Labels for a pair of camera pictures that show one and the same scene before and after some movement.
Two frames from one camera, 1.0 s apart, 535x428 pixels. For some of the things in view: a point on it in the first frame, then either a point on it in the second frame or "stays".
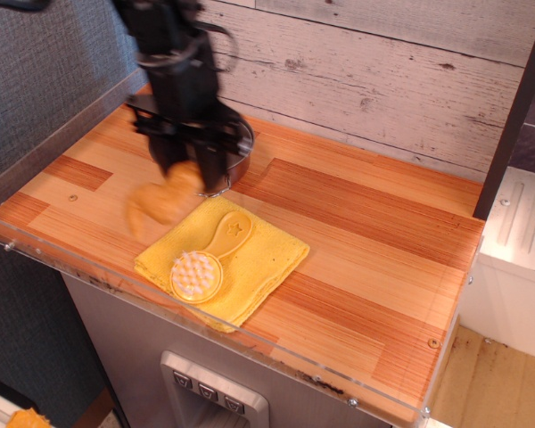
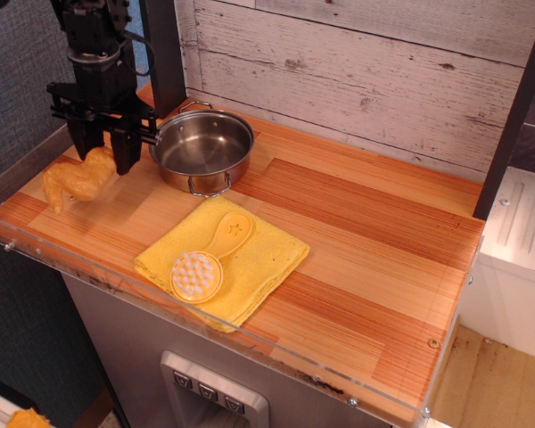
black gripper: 185,102 → 102,95
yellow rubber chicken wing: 168,199 → 84,181
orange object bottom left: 28,418 stays
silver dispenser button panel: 200,398 stays
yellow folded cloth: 249,273 stays
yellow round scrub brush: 196,275 stays
